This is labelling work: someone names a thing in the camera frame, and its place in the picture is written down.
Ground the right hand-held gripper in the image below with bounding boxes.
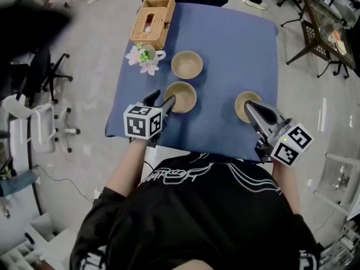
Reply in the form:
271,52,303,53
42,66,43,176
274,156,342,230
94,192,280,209
244,100,314,168

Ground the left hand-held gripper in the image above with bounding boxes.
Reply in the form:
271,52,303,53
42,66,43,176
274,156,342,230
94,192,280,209
123,90,177,148

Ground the tan ceramic bowl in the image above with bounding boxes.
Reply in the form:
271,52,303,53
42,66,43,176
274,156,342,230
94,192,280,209
235,91,263,123
164,81,197,114
171,51,203,80

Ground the person's right forearm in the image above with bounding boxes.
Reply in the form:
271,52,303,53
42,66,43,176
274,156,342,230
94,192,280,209
271,159,301,216

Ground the person's left forearm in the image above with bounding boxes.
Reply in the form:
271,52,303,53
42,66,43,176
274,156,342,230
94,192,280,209
105,138,149,199

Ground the white mug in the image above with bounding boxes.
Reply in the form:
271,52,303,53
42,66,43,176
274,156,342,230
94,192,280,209
142,45,167,67

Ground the blue tablecloth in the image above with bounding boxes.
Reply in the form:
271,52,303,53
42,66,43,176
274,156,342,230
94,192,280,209
105,2,279,163

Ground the wicker tissue box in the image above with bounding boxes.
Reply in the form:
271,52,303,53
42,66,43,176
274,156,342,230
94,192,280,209
129,0,176,50

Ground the dark lattice side table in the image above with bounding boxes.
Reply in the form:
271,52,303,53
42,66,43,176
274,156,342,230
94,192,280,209
286,0,357,78

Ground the white office chair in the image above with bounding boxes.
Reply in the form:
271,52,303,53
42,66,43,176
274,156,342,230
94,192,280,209
1,94,82,154

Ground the person's black printed t-shirt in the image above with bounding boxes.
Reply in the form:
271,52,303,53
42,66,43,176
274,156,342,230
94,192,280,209
69,152,321,270

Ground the cluttered equipment rack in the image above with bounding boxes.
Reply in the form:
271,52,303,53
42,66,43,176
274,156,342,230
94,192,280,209
320,220,360,270

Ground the blue denim cloth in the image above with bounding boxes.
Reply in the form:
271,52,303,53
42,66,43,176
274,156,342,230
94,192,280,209
0,169,39,198

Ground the white desk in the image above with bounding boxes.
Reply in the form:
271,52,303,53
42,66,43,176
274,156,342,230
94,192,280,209
0,114,43,236

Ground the white shelf unit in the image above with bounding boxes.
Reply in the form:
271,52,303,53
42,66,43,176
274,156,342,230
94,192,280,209
0,212,68,270

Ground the white metal frame table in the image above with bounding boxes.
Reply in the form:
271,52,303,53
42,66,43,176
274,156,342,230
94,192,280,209
313,152,360,216

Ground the black floor cable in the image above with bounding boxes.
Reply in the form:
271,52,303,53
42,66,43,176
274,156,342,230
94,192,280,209
35,165,95,204

